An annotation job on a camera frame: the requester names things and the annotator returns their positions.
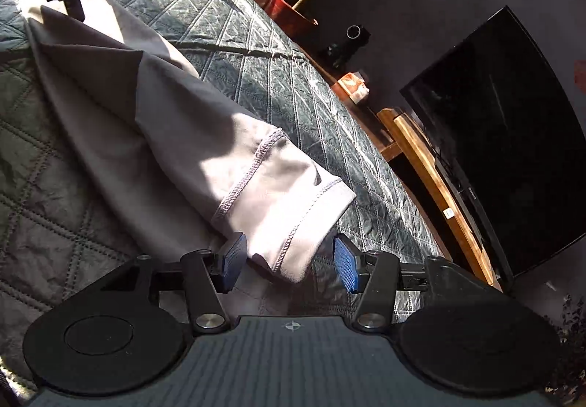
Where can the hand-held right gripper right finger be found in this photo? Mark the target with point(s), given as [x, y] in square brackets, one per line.
[346, 263]

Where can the red plant pot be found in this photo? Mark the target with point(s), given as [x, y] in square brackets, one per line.
[286, 8]

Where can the black flat television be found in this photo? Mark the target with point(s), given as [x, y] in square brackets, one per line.
[503, 137]

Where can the light grey garment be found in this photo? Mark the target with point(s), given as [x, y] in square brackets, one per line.
[151, 123]

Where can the dark quilted bedspread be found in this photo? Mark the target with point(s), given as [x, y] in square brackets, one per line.
[256, 68]

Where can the orange tissue box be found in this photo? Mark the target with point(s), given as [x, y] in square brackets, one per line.
[353, 86]

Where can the wooden television stand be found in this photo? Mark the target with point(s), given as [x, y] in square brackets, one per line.
[437, 187]

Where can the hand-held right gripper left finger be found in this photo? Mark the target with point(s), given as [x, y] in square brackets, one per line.
[232, 261]

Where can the black cylinder speaker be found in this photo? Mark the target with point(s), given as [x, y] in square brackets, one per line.
[356, 34]

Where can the dark leafy plant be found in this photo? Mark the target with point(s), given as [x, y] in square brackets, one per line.
[570, 343]

